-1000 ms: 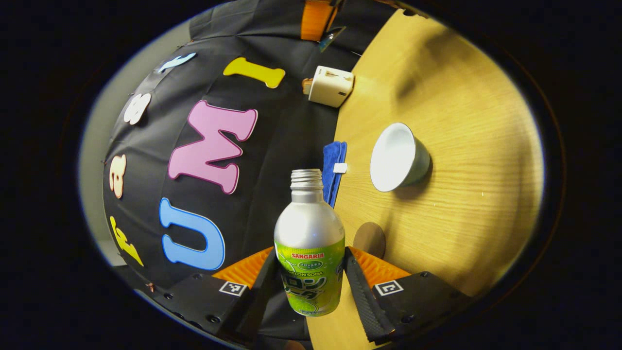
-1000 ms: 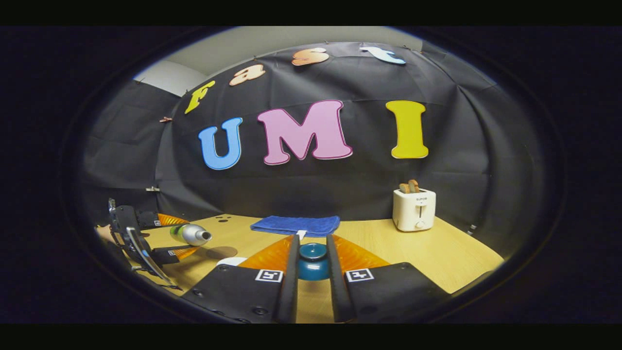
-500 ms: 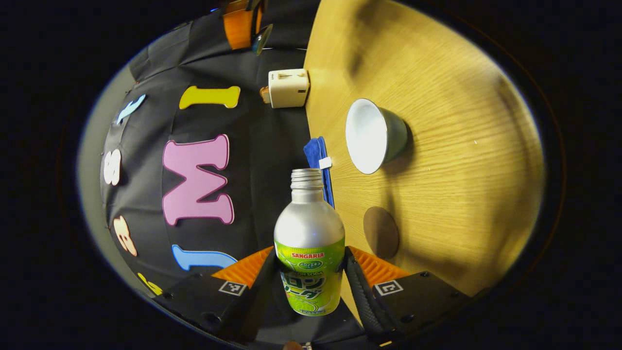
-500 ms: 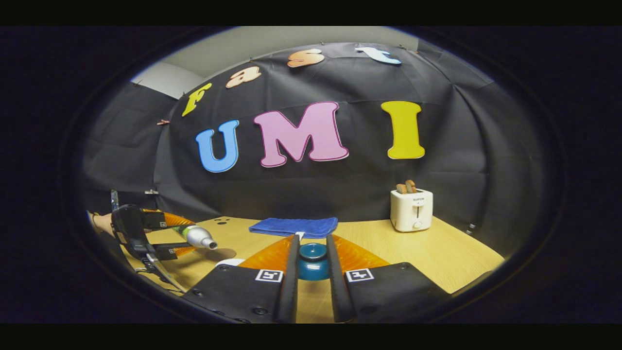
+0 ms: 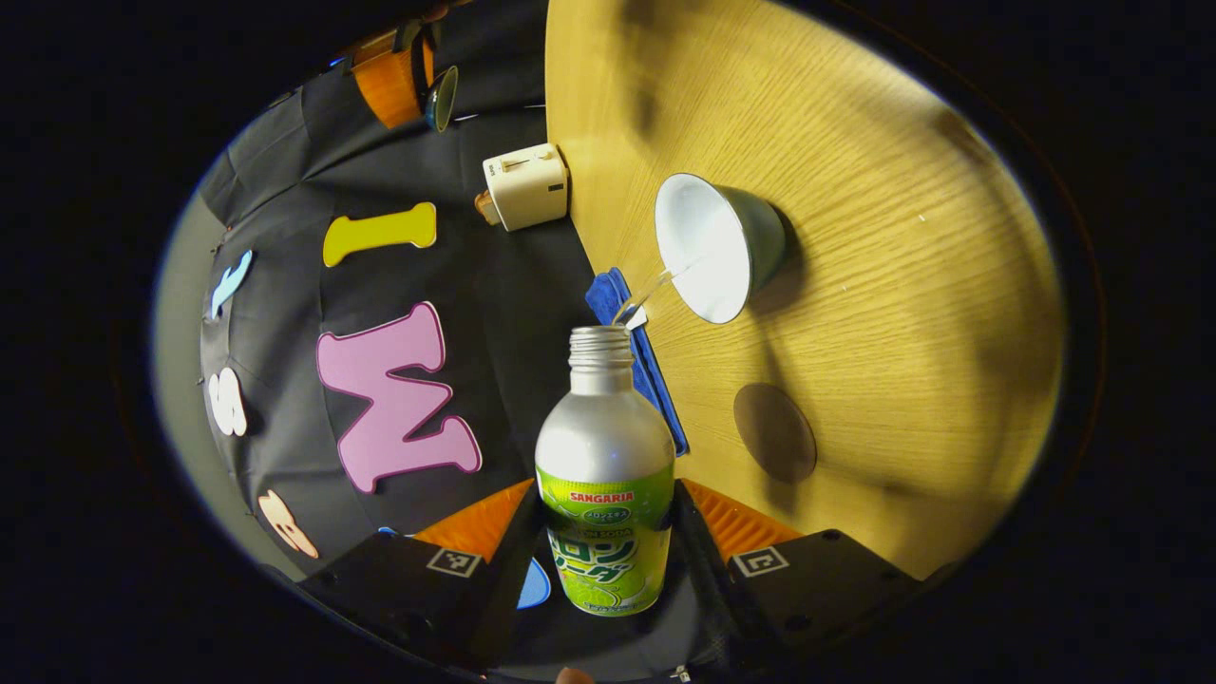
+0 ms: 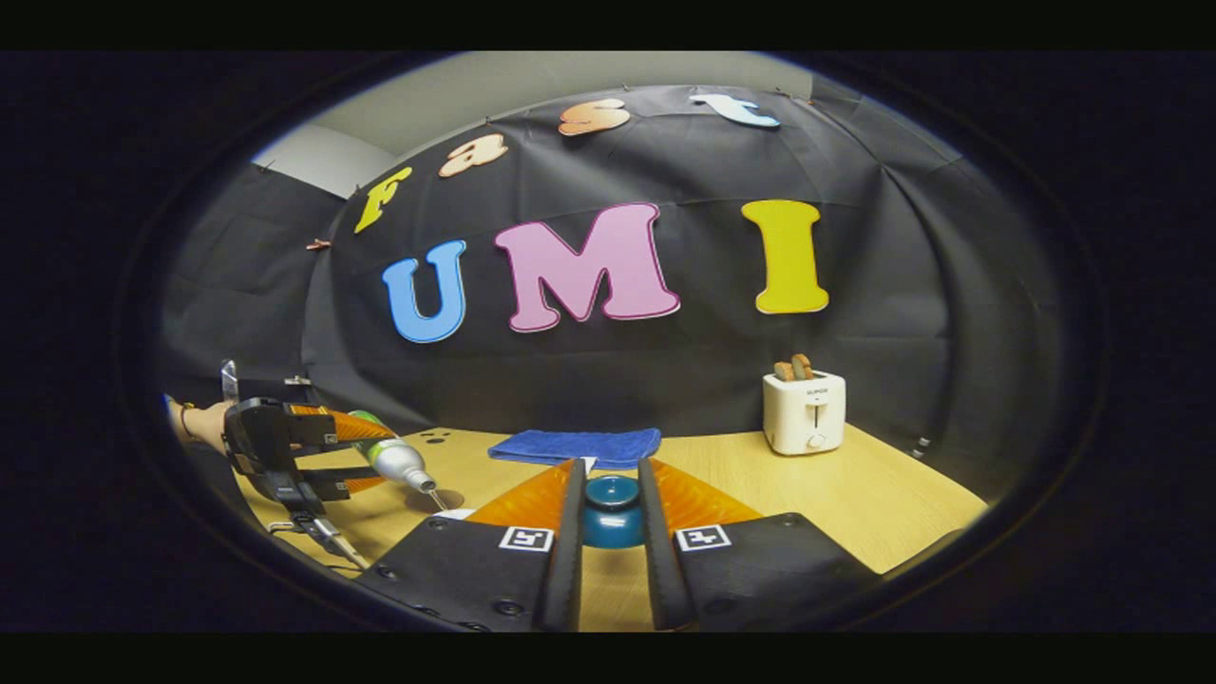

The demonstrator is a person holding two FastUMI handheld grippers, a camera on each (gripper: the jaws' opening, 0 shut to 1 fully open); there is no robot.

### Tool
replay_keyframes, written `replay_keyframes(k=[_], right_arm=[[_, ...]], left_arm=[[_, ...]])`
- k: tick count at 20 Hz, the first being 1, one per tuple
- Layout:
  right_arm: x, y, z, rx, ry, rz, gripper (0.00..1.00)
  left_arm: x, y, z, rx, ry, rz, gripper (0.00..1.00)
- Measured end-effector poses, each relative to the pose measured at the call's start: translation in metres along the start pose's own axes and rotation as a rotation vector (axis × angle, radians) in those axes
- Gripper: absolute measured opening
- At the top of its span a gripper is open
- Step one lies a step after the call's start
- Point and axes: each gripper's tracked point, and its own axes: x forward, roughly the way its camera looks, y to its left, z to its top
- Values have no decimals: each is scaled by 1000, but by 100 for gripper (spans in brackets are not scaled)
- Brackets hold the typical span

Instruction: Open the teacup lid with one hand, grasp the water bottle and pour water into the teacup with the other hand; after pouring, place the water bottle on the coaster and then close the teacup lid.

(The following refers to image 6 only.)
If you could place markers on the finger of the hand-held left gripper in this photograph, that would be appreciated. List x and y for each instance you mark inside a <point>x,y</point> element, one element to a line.
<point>332,483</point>
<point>318,427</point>

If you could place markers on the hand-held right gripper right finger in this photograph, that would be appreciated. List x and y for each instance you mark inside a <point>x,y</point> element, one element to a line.
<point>657,560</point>

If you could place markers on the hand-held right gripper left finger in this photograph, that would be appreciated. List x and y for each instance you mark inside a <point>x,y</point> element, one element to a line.
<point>568,560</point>

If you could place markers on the teal teacup lid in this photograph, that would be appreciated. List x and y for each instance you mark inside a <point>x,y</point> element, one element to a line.
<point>613,518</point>

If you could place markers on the silver green label water bottle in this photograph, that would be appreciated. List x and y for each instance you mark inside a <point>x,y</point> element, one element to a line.
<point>394,456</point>

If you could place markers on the blue towel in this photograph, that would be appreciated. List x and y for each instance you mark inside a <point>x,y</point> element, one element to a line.
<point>575,445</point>

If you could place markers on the black backdrop cloth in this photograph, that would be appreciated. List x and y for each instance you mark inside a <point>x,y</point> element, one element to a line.
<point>665,370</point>

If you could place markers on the white toaster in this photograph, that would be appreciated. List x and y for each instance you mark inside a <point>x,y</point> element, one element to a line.
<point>803,418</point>

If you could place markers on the toast slice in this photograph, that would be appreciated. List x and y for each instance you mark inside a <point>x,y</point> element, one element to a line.
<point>784,370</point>
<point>804,366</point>

